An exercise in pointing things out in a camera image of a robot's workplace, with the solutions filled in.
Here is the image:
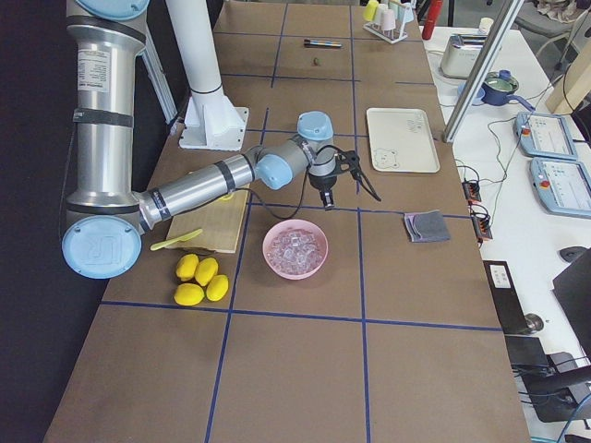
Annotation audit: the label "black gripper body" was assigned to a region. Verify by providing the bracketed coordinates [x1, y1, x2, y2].
[308, 174, 336, 194]

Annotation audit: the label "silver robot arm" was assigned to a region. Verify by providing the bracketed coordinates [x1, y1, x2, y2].
[62, 1, 337, 279]

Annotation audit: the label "pink bowl of ice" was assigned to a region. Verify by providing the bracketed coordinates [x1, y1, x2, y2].
[262, 219, 328, 280]

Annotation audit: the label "yellow cup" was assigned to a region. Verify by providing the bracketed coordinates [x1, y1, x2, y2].
[363, 0, 380, 22]

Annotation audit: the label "white cup rack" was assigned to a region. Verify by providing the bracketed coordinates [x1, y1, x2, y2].
[363, 0, 416, 44]

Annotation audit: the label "pink cup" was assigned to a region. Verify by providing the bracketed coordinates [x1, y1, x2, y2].
[380, 9, 396, 33]

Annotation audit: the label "cream bear tray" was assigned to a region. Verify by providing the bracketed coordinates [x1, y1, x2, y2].
[366, 107, 440, 174]

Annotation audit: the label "lemon slices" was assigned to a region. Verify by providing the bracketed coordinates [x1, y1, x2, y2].
[218, 193, 234, 202]

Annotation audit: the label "grey folded cloth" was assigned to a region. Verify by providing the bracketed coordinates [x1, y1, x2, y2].
[404, 210, 451, 243]

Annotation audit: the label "wooden cutting board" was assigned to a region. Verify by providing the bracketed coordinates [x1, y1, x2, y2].
[166, 186, 248, 254]

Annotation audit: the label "black orange usb hub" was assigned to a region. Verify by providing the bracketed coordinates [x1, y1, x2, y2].
[471, 212, 492, 243]
[462, 181, 481, 203]

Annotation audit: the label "steel muddler black tip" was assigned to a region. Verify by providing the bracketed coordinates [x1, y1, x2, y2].
[304, 39, 343, 49]

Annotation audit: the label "yellow plastic knife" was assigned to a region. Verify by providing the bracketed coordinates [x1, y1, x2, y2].
[150, 228, 203, 251]

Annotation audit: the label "blue bowl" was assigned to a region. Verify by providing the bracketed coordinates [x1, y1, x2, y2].
[456, 82, 486, 107]

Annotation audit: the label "silver toaster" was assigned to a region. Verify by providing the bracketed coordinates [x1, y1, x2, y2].
[440, 34, 487, 78]

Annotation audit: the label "blue saucepan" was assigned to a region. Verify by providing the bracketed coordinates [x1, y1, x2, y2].
[482, 69, 535, 112]

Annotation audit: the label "red bottle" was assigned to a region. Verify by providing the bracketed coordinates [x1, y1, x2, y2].
[422, 0, 444, 41]

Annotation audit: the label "teach pendant tablet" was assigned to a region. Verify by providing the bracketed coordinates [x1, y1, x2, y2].
[515, 112, 578, 161]
[530, 157, 590, 219]

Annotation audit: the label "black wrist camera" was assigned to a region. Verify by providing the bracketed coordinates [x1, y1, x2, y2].
[333, 150, 361, 181]

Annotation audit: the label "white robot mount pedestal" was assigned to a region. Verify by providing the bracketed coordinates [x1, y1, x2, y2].
[166, 0, 248, 151]

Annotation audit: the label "aluminium frame post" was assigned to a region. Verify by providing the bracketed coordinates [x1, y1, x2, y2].
[442, 0, 525, 143]

